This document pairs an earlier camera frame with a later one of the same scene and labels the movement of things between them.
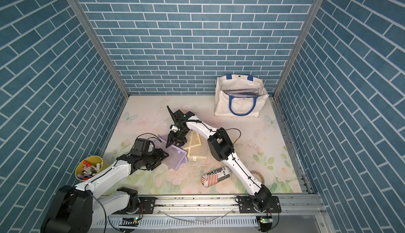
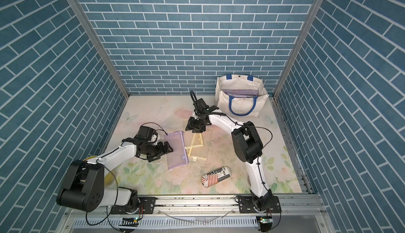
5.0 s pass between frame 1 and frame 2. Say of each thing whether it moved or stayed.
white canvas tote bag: stayed
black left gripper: moved
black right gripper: moved
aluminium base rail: stayed
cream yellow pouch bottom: stayed
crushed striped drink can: stayed
